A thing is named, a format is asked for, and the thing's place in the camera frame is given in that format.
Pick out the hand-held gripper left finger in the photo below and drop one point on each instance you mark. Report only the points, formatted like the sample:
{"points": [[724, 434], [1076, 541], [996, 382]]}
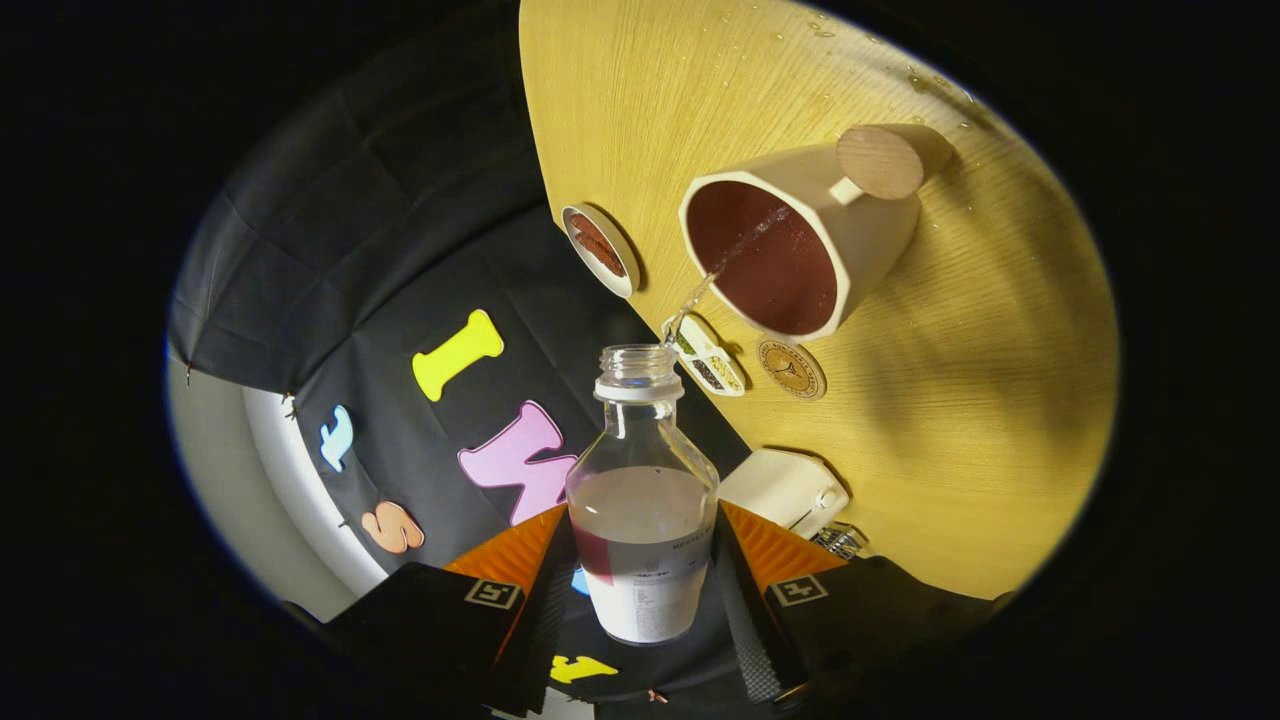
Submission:
{"points": [[540, 620]]}

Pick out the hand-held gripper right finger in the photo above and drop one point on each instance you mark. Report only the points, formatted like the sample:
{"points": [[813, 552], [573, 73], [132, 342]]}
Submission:
{"points": [[745, 620]]}

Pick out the clear juice bottle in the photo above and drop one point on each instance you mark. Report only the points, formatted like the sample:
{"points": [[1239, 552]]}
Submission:
{"points": [[640, 540]]}

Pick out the round wooden coaster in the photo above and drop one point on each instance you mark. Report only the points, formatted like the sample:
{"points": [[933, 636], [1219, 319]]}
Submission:
{"points": [[792, 370]]}

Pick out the white toaster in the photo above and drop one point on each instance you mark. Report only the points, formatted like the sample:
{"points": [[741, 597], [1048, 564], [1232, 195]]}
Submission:
{"points": [[780, 490]]}

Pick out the white divided dish of beans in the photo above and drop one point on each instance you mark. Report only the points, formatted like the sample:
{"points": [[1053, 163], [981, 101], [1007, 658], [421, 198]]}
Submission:
{"points": [[712, 362]]}

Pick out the white plate of red food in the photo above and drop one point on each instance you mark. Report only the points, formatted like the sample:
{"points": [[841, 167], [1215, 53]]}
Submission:
{"points": [[600, 248]]}

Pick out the black backdrop cloth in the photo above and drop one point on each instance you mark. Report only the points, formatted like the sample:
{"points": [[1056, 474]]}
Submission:
{"points": [[400, 230]]}

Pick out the wooden table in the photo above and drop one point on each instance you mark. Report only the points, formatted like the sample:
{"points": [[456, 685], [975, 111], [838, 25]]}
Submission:
{"points": [[650, 100]]}

